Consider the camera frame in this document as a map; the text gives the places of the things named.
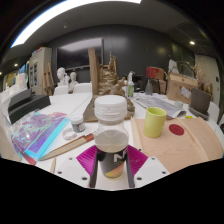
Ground pale cabinet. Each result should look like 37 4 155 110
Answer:
28 46 53 96

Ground red box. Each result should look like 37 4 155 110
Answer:
145 66 166 81

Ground clear glass vase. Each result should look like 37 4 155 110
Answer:
145 77 154 97

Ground yellow-green mug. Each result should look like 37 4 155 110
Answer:
143 106 168 139

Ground white plaster torso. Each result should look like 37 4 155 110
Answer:
167 59 181 74

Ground wooden easel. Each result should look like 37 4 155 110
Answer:
42 63 56 96

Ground golden sculpture on wooden base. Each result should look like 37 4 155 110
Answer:
83 47 136 123

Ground clear white-capped drink bottle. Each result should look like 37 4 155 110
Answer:
93 94 130 180

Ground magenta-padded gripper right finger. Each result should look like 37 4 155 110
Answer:
125 144 171 189

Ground black box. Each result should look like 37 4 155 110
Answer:
7 88 52 125

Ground thin wooden stick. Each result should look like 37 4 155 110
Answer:
49 157 57 174

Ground white plaster bust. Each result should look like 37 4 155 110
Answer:
56 67 70 87
68 71 80 92

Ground flat round red coaster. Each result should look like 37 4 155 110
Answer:
168 123 185 136

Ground white chair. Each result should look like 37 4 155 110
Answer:
218 113 224 134
53 84 69 97
73 82 93 94
208 101 221 124

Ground round ceiling spotlights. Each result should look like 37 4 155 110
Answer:
0 39 196 76

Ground white tape roll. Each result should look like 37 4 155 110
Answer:
61 127 78 141

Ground black wall screen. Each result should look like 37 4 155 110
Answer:
55 37 104 71

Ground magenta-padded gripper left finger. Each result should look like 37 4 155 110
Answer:
54 144 100 190

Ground newspaper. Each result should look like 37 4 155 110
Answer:
133 94 188 119

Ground long ceiling light panel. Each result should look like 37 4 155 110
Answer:
9 0 143 49

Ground light plywood sheet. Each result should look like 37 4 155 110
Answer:
130 116 224 174

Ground colourful purple art print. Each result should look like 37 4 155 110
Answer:
9 111 71 165

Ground cardboard box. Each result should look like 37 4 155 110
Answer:
165 72 198 105

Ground flat wooden stick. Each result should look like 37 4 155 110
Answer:
38 132 96 162

